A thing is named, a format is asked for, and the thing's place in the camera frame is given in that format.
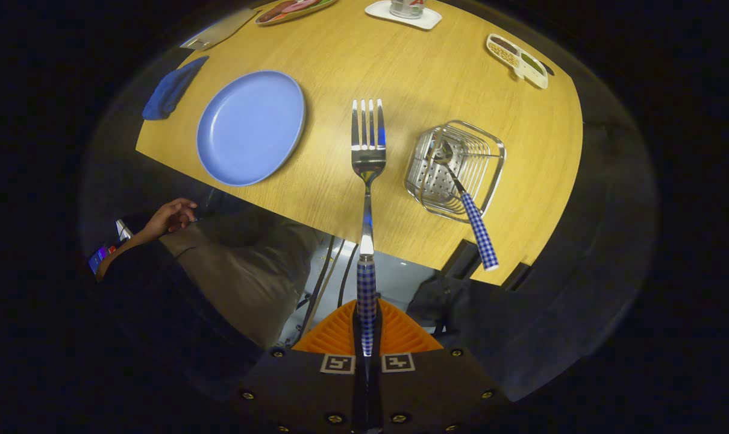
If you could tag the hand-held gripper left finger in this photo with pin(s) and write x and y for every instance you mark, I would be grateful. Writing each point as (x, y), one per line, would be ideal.
(298, 392)

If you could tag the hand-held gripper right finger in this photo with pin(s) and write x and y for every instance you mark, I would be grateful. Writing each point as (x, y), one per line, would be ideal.
(437, 392)

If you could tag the person's khaki trousers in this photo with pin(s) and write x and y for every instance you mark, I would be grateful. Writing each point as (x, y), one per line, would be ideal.
(244, 271)

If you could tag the smartphone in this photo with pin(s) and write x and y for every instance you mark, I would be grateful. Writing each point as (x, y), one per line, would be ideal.
(99, 258)

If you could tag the blue plate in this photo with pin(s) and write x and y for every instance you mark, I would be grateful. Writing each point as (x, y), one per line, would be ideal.
(250, 126)

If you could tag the blue cloth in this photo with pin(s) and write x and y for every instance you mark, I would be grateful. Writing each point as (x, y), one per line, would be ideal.
(168, 93)

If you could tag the white divided dish of beans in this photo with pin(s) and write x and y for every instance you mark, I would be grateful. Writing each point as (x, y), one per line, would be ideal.
(518, 60)

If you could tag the white square coaster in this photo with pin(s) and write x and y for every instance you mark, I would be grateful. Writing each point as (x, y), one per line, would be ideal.
(428, 21)

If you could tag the plate of food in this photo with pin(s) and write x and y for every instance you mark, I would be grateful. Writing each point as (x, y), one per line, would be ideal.
(292, 9)

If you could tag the small white drink bottle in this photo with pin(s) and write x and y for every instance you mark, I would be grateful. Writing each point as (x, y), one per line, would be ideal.
(406, 7)

